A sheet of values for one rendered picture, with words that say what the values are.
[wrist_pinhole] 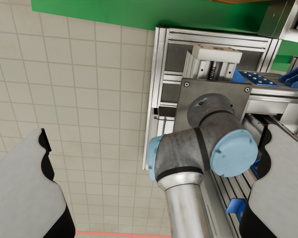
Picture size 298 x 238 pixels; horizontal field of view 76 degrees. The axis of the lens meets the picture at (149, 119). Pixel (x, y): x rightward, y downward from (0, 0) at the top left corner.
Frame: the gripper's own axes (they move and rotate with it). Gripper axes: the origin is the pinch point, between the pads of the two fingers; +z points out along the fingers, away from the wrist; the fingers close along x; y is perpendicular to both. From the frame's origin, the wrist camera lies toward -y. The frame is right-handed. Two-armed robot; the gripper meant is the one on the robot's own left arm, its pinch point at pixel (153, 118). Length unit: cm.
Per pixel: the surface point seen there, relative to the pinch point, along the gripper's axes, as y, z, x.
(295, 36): 6, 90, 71
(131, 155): 129, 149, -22
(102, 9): -8, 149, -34
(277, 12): -4, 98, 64
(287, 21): 0, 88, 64
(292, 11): -5, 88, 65
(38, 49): 18, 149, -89
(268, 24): 1, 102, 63
